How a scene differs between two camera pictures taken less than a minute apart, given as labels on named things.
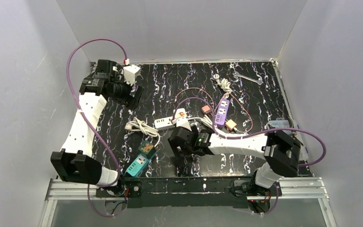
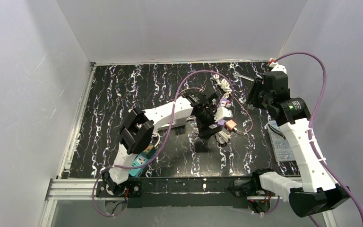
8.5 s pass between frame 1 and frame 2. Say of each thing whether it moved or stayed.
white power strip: stayed
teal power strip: stayed
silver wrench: stayed
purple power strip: stayed
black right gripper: moved
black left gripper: moved
